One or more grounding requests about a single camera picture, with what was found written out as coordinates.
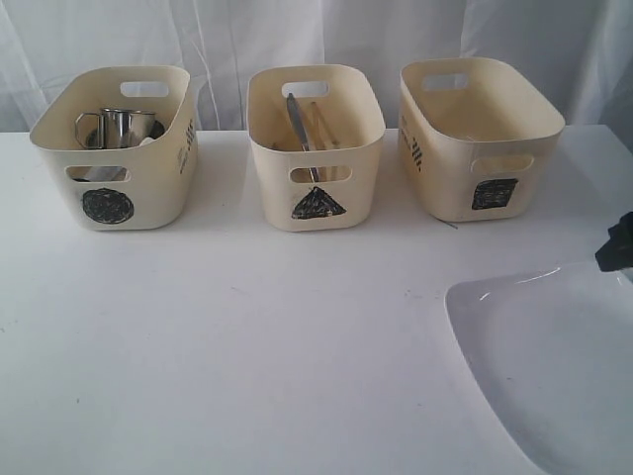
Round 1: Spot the white square ceramic plate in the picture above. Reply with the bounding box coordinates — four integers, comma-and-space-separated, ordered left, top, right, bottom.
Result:
445, 262, 632, 474

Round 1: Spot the stainless steel table knife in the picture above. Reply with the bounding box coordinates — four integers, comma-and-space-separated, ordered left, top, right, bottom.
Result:
286, 93, 310, 152

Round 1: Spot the stainless steel bowl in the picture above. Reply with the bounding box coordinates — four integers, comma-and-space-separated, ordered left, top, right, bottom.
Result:
82, 121, 165, 149

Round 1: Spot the small metal pin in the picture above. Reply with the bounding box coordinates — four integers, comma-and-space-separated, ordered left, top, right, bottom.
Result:
439, 220, 459, 230

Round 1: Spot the cream bin with square mark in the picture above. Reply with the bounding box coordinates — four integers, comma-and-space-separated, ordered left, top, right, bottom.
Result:
399, 57, 566, 223

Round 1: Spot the white curtain backdrop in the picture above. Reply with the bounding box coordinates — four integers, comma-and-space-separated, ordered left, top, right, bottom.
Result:
1, 1, 632, 142

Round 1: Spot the cream bin with triangle mark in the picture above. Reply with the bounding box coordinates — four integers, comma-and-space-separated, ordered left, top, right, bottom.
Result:
247, 64, 386, 232

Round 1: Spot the cream bin with circle mark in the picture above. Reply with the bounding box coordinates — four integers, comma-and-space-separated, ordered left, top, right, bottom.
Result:
30, 65, 198, 231

